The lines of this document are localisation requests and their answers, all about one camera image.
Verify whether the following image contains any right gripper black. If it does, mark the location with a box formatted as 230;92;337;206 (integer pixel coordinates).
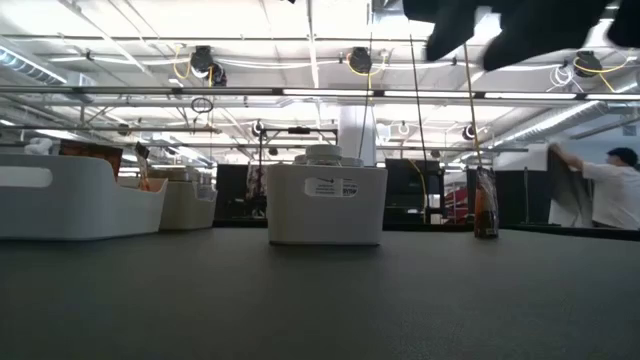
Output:
402;0;619;71

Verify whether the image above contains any black partition panel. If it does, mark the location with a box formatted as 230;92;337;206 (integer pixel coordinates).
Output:
466;168;551;227
214;163;269;222
383;158;447;225

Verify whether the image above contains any grey cloth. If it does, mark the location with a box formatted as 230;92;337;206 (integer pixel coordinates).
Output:
547;144;595;229

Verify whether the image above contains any person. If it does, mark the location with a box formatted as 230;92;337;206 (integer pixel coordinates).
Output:
547;142;640;231

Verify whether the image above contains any white plastic bin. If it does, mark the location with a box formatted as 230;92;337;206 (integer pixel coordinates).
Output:
157;168;219;232
0;152;169;241
265;162;389;247

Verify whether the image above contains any white round object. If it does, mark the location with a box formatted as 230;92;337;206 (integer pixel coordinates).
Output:
23;137;54;156

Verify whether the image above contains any long yellow cable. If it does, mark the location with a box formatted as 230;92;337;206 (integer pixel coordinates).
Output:
462;42;484;169

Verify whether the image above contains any black ceiling cable reel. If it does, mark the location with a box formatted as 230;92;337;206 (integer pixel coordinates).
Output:
347;45;374;76
572;49;605;79
189;44;229;87

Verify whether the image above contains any long black cable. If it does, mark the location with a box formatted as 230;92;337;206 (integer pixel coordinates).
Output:
408;33;431;169

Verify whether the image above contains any silver ventilation duct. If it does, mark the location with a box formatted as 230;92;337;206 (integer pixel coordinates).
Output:
0;45;69;86
492;99;612;151

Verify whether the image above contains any black hanging ring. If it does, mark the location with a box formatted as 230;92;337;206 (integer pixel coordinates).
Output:
189;96;215;115

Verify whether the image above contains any long metal light rail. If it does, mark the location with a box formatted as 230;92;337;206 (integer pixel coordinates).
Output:
0;84;640;101

